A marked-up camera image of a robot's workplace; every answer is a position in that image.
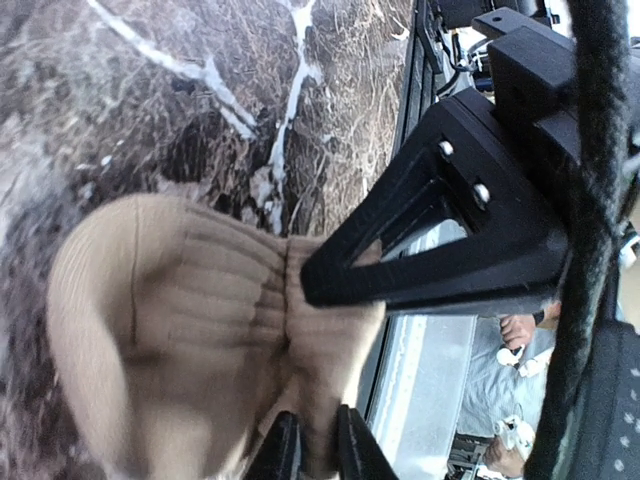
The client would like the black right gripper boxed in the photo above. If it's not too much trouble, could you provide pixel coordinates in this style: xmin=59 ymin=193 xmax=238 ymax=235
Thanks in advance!
xmin=472 ymin=12 xmax=640 ymax=241

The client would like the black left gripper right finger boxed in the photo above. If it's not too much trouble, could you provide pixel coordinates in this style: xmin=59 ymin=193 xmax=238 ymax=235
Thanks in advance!
xmin=337 ymin=404 xmax=398 ymax=480

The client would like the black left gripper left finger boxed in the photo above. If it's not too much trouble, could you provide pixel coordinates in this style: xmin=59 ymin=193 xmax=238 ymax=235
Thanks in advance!
xmin=244 ymin=411 xmax=302 ymax=480

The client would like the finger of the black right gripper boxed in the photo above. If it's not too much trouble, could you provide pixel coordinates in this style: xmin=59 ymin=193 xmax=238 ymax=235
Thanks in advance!
xmin=300 ymin=97 xmax=569 ymax=315

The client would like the tan brown sock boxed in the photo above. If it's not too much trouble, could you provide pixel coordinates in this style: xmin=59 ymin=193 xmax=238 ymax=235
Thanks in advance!
xmin=46 ymin=194 xmax=385 ymax=479

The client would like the seated operator person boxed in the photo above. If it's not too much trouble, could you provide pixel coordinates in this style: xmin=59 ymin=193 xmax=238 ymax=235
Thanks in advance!
xmin=457 ymin=301 xmax=561 ymax=479

